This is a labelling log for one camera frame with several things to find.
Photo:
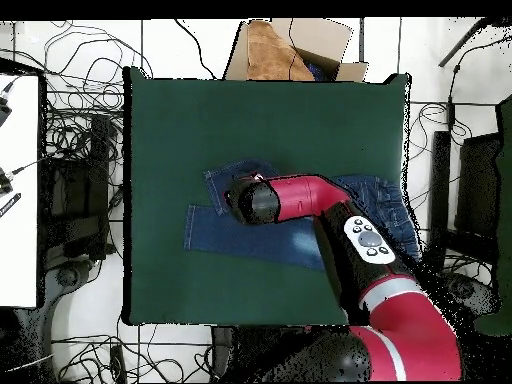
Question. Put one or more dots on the brown cloth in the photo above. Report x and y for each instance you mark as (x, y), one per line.
(268, 56)

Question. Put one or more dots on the dark blue fabric item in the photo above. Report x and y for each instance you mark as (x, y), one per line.
(316, 72)

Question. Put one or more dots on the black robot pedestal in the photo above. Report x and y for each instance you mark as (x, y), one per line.
(222, 352)

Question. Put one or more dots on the dark green table cloth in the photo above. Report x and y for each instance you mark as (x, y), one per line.
(260, 120)

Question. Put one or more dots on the blue denim jeans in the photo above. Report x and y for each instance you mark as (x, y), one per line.
(248, 240)

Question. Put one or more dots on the black office chair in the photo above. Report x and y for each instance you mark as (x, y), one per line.
(476, 184)
(80, 192)

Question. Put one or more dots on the cardboard box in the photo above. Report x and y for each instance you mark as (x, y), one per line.
(320, 38)

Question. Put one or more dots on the black label strip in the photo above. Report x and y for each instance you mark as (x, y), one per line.
(10, 204)

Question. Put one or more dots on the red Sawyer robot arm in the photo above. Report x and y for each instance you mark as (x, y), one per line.
(312, 196)

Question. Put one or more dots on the black slanted rod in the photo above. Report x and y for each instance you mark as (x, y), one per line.
(460, 44)

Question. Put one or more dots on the green covered side table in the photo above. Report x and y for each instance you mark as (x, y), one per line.
(504, 200)

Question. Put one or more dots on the white table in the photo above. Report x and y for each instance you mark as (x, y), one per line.
(20, 248)

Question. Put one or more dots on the black power strip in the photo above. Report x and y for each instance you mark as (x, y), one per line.
(118, 364)

